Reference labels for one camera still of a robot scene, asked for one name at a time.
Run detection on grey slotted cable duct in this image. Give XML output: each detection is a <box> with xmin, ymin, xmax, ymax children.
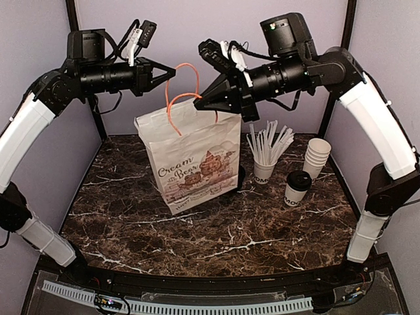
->
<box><xmin>41</xmin><ymin>280</ymin><xmax>314</xmax><ymax>314</ymax></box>

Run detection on single black cup lid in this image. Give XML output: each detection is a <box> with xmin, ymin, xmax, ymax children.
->
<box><xmin>286</xmin><ymin>170</ymin><xmax>312</xmax><ymax>192</ymax></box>

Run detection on right black frame post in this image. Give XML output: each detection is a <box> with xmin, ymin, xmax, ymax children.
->
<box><xmin>318</xmin><ymin>0</ymin><xmax>357</xmax><ymax>138</ymax></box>

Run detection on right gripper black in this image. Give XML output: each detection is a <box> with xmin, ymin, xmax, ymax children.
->
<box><xmin>193</xmin><ymin>52</ymin><xmax>311</xmax><ymax>121</ymax></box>

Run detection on white cup holding straws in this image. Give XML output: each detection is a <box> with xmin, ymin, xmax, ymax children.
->
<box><xmin>253</xmin><ymin>159</ymin><xmax>276</xmax><ymax>184</ymax></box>

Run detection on white paper takeout bag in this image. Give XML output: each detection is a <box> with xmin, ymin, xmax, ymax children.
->
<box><xmin>134</xmin><ymin>90</ymin><xmax>241</xmax><ymax>215</ymax></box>

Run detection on stack of white paper cups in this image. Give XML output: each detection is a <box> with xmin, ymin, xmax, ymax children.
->
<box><xmin>303</xmin><ymin>138</ymin><xmax>331</xmax><ymax>180</ymax></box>

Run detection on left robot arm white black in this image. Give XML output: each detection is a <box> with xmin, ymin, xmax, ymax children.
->
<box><xmin>1</xmin><ymin>21</ymin><xmax>176</xmax><ymax>286</ymax></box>

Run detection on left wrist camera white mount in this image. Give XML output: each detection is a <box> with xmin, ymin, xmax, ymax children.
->
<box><xmin>119</xmin><ymin>19</ymin><xmax>157</xmax><ymax>66</ymax></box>

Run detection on single white paper cup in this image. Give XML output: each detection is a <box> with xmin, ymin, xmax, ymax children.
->
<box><xmin>283</xmin><ymin>184</ymin><xmax>310</xmax><ymax>207</ymax></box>

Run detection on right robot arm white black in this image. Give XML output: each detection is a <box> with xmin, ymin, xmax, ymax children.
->
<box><xmin>194</xmin><ymin>12</ymin><xmax>419</xmax><ymax>285</ymax></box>

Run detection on bundle of wrapped white straws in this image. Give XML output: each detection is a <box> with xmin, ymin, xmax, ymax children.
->
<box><xmin>246</xmin><ymin>120</ymin><xmax>295</xmax><ymax>166</ymax></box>

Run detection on black front table rail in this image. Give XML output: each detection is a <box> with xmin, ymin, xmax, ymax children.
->
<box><xmin>59</xmin><ymin>262</ymin><xmax>369</xmax><ymax>296</ymax></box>

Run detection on stack of black lids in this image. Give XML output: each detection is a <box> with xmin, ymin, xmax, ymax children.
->
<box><xmin>237</xmin><ymin>165</ymin><xmax>246</xmax><ymax>192</ymax></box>

